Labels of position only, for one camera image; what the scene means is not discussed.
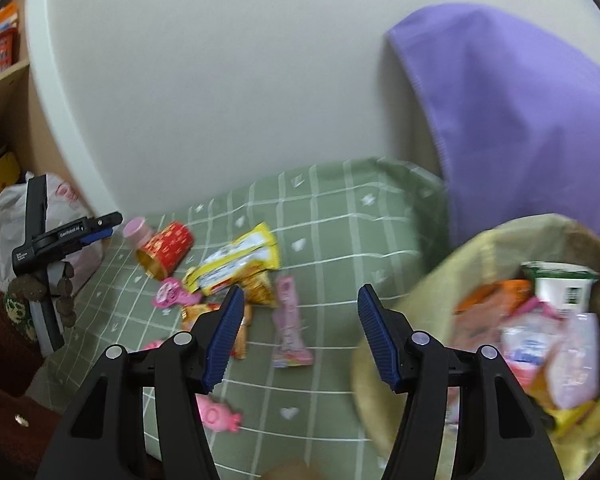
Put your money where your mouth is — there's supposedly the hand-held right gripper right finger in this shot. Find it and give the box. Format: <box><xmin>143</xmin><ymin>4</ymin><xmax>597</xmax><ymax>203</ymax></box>
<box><xmin>357</xmin><ymin>284</ymin><xmax>565</xmax><ymax>480</ymax></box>

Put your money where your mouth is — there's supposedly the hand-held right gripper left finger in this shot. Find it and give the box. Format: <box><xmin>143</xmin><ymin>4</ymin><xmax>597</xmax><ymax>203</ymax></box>
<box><xmin>34</xmin><ymin>285</ymin><xmax>246</xmax><ymax>480</ymax></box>

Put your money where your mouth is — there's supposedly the red gold foil wrapper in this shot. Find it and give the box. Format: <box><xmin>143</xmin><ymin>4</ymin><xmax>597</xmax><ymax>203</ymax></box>
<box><xmin>180</xmin><ymin>302</ymin><xmax>253</xmax><ymax>361</ymax></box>

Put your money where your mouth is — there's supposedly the red paper cup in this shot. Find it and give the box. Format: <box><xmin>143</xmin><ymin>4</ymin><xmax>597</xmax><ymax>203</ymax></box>
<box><xmin>135</xmin><ymin>222</ymin><xmax>195</xmax><ymax>281</ymax></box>

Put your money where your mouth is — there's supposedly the pink white snack packet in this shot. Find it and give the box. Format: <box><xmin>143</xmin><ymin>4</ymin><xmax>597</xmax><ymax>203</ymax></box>
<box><xmin>271</xmin><ymin>275</ymin><xmax>315</xmax><ymax>368</ymax></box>

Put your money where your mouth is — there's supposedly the small magenta packet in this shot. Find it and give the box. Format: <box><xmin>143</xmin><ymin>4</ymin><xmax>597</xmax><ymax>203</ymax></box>
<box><xmin>152</xmin><ymin>277</ymin><xmax>203</xmax><ymax>308</ymax></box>

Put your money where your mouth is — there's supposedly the bin with yellow liner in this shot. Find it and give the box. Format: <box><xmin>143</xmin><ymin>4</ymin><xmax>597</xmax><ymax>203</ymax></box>
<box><xmin>352</xmin><ymin>212</ymin><xmax>600</xmax><ymax>480</ymax></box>

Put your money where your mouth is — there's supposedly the yellow snack packet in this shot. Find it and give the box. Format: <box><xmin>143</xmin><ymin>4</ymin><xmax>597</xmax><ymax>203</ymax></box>
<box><xmin>182</xmin><ymin>222</ymin><xmax>281</xmax><ymax>297</ymax></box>

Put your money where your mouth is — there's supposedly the orange snack wrapper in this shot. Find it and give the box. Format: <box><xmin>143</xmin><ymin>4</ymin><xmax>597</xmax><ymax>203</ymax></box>
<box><xmin>454</xmin><ymin>280</ymin><xmax>533</xmax><ymax>326</ymax></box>

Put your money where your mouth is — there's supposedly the white blue plastic packet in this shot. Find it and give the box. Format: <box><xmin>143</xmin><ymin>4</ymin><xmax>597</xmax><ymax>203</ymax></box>
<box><xmin>500</xmin><ymin>310</ymin><xmax>563</xmax><ymax>378</ymax></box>

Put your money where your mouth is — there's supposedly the green white milk carton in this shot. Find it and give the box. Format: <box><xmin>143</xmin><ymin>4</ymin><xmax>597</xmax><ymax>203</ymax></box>
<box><xmin>522</xmin><ymin>261</ymin><xmax>600</xmax><ymax>317</ymax></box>

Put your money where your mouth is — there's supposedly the pale pink plastic packet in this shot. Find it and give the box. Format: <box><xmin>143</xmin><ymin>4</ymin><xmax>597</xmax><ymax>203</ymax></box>
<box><xmin>547</xmin><ymin>312</ymin><xmax>600</xmax><ymax>409</ymax></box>

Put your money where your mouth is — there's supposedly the pink plastic bottle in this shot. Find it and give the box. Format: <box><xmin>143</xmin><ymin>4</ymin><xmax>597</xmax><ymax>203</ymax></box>
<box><xmin>122</xmin><ymin>217</ymin><xmax>153</xmax><ymax>248</ymax></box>

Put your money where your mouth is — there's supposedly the white plastic bag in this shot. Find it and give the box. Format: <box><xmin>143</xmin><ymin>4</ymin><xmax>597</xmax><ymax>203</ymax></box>
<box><xmin>0</xmin><ymin>172</ymin><xmax>106</xmax><ymax>293</ymax></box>

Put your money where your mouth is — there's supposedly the pink caterpillar toy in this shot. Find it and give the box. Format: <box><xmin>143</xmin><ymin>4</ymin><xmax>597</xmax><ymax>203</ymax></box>
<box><xmin>140</xmin><ymin>340</ymin><xmax>243</xmax><ymax>433</ymax></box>

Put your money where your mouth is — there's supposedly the green checked tablecloth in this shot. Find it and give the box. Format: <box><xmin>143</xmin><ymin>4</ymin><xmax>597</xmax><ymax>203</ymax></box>
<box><xmin>45</xmin><ymin>157</ymin><xmax>448</xmax><ymax>480</ymax></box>

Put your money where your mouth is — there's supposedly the wooden shelf unit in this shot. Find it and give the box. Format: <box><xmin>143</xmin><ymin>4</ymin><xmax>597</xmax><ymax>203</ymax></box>
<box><xmin>0</xmin><ymin>0</ymin><xmax>106</xmax><ymax>211</ymax></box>

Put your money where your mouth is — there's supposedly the person's dark red clothing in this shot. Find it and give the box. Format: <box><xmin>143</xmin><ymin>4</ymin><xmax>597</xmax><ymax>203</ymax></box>
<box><xmin>0</xmin><ymin>375</ymin><xmax>66</xmax><ymax>478</ymax></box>

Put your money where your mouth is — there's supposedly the beige bed headboard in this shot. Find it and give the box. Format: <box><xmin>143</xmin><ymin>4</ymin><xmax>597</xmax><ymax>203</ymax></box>
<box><xmin>407</xmin><ymin>105</ymin><xmax>448</xmax><ymax>183</ymax></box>

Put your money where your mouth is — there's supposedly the purple pillow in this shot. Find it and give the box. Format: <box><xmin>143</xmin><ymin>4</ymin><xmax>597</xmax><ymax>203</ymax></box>
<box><xmin>384</xmin><ymin>2</ymin><xmax>600</xmax><ymax>251</ymax></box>

